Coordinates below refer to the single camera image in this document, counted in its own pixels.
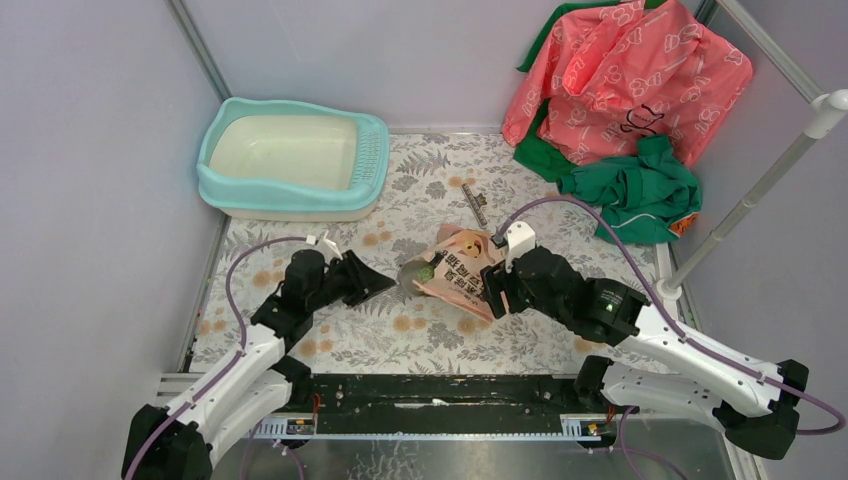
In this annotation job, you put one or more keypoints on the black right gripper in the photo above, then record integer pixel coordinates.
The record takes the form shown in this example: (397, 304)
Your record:
(493, 279)

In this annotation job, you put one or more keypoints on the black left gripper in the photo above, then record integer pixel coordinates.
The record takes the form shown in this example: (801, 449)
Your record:
(371, 281)

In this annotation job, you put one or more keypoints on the pink cat litter bag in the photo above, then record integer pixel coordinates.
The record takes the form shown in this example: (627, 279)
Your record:
(459, 255)

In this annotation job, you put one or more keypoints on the silver metal scoop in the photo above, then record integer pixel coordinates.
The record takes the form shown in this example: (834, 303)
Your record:
(415, 273)

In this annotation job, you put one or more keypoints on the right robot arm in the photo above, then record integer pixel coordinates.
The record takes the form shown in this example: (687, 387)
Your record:
(757, 414)

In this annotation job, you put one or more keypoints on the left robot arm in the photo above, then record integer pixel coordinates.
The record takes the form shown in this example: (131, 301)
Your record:
(187, 437)

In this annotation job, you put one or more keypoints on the green cat litter pile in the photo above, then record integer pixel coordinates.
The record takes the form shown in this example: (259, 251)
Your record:
(425, 274)

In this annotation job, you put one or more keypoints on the teal litter box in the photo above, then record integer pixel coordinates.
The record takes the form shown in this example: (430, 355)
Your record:
(282, 160)

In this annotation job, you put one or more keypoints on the floral patterned table mat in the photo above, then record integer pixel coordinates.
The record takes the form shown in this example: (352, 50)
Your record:
(394, 332)

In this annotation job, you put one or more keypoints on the green cloth garment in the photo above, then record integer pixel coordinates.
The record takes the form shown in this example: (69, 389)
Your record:
(647, 197)

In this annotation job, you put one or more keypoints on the pink printed garment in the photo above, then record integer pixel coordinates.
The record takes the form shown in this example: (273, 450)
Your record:
(607, 76)

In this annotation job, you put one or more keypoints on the white pipe rack stand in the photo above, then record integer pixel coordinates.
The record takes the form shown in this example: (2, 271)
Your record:
(829, 109)

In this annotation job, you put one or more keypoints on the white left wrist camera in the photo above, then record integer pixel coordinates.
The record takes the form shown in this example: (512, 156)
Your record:
(325, 246)

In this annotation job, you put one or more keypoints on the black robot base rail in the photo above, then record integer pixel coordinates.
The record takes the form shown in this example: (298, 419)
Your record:
(442, 405)

